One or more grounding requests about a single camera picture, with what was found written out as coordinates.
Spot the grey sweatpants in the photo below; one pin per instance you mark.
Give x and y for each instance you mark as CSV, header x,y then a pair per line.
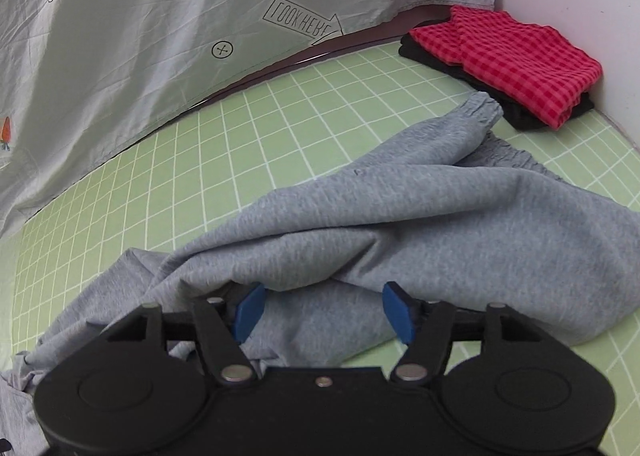
x,y
450,246

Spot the black folded garment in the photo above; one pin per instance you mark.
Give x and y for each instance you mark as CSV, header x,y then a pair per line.
x,y
521,119

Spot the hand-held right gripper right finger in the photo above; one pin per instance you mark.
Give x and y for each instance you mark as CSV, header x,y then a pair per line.
x,y
397,312

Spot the green grid bed sheet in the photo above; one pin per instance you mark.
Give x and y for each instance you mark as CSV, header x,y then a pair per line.
x,y
225,161

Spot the grey printed hanging sheet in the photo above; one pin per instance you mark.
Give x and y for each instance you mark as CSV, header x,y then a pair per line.
x,y
150,36

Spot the red checked folded garment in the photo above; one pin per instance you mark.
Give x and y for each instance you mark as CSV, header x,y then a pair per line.
x,y
525,66

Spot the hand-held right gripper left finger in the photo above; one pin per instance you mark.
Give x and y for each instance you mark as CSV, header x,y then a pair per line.
x,y
250,310

